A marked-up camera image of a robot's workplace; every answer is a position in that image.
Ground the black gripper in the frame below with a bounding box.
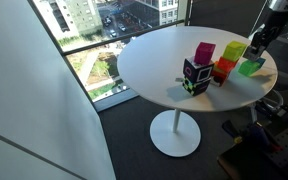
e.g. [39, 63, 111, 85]
[249, 9, 288, 51]

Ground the blue embossed block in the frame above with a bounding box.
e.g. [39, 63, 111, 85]
[255, 57, 267, 66]

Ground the lime yellow block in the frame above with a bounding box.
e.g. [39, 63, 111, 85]
[222, 40, 248, 63]

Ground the green block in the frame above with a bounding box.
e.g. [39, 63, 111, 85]
[237, 59, 262, 78]

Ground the magenta pink block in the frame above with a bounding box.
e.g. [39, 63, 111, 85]
[193, 41, 217, 65]

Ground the purple orange patterned block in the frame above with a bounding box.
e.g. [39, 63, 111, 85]
[211, 61, 229, 88]

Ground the blue black white cube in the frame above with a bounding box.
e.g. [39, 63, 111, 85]
[182, 56, 215, 84]

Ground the black white green checkered cube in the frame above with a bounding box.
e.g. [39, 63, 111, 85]
[182, 75, 212, 97]

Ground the blue black clamp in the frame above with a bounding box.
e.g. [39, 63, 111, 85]
[222, 119, 282, 155]

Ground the white table pedestal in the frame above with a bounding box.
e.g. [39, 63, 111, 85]
[149, 109, 202, 158]

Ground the dark window frame bar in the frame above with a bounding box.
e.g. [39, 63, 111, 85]
[60, 19, 186, 56]

